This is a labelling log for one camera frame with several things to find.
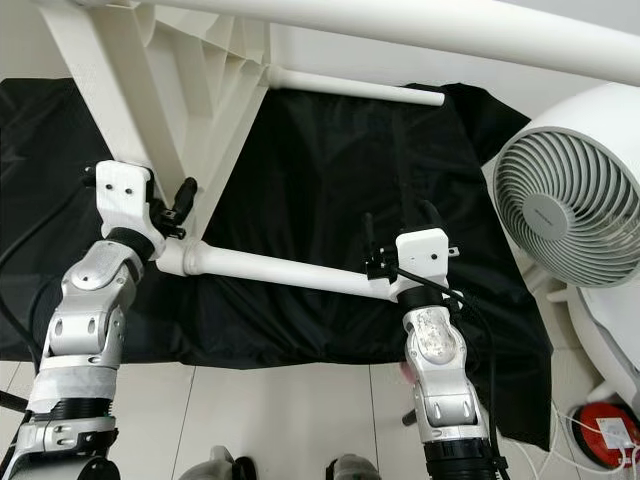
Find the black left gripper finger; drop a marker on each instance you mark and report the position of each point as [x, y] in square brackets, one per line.
[186, 199]

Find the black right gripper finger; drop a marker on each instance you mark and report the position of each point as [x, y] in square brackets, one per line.
[370, 238]
[432, 217]

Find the white plastic table leg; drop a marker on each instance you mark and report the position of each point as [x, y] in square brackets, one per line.
[360, 87]
[280, 267]
[410, 35]

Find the white plastic table top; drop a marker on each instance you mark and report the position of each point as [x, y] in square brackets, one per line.
[160, 90]

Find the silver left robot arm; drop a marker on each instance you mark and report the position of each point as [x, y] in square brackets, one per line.
[90, 330]

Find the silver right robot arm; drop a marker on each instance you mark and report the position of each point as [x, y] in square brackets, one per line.
[445, 380]

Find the black fabric table cover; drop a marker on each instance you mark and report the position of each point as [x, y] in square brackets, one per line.
[350, 190]

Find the black metal table leg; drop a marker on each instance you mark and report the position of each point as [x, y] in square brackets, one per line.
[409, 417]
[13, 401]

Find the grey robot right leg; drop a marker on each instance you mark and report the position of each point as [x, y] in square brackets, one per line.
[352, 469]

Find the grey robot leg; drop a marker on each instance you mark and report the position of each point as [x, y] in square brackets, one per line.
[225, 466]
[352, 469]

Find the grey robot left leg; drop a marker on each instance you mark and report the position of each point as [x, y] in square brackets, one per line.
[225, 466]

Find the red round device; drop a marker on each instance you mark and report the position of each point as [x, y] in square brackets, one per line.
[605, 432]

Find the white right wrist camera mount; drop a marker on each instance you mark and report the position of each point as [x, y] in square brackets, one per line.
[422, 256]

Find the white pedestal fan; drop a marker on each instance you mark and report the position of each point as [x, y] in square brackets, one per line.
[560, 190]

